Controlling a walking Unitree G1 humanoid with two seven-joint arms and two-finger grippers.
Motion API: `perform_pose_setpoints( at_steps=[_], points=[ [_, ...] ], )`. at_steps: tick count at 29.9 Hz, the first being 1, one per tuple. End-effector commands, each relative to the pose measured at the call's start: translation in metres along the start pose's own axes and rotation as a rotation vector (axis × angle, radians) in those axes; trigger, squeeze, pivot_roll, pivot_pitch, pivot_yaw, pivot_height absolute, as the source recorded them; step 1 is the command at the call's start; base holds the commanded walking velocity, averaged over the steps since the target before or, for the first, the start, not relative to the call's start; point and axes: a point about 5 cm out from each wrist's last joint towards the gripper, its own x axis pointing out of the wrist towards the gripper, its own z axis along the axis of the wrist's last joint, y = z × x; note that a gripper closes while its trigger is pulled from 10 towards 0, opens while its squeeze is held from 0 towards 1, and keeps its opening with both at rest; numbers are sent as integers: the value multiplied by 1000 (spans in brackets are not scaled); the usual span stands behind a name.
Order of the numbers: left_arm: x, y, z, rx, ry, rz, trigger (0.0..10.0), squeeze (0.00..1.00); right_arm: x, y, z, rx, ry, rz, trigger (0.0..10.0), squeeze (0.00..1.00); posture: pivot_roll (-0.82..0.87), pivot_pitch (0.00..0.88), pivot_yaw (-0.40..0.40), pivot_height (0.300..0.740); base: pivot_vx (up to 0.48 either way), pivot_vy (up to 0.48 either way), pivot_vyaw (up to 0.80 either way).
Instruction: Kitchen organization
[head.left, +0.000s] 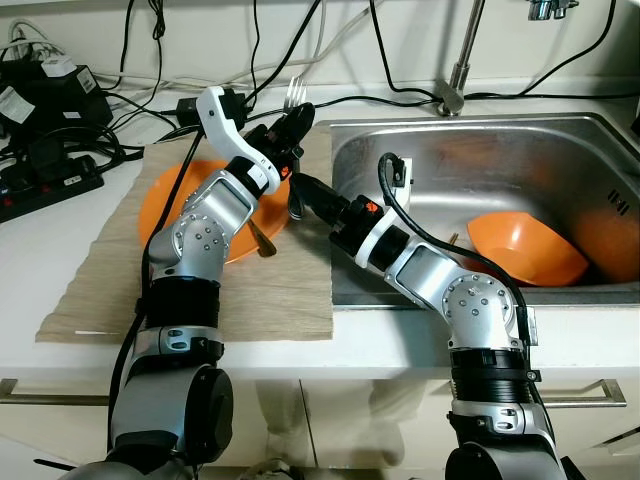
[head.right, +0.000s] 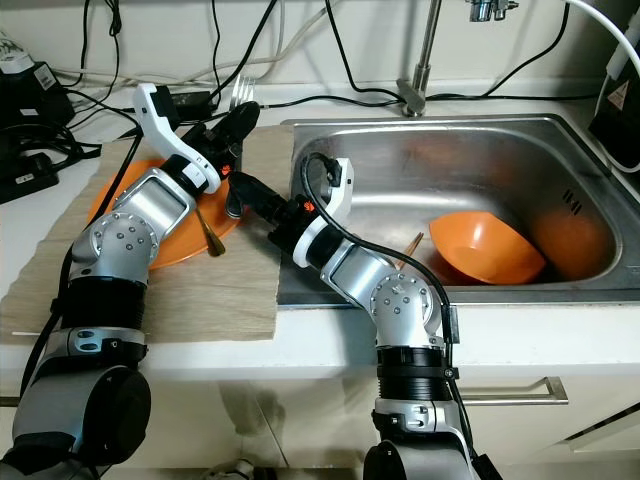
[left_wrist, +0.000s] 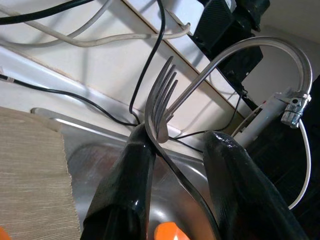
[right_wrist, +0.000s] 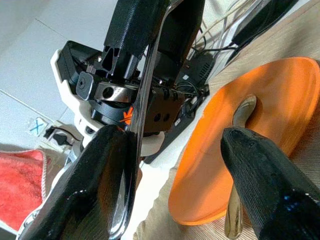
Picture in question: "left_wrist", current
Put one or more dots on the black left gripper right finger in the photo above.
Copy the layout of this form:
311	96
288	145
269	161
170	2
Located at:
240	195

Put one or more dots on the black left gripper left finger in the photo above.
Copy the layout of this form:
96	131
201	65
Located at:
122	195

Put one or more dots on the orange bowl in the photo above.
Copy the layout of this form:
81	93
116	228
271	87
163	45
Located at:
170	232

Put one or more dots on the steel fork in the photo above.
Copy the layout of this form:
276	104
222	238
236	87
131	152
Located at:
160	125

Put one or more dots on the stainless steel sink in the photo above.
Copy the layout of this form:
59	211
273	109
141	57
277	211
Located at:
175	200

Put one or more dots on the black appliance with warning label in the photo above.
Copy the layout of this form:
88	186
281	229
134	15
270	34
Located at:
295	155

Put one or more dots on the grey plastic tube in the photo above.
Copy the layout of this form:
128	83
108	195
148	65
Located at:
265	112

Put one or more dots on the beige woven placemat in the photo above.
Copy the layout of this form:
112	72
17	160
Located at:
30	162

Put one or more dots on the chrome faucet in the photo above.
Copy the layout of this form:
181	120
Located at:
303	65

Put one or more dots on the black battery charger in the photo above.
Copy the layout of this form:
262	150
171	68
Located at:
225	22

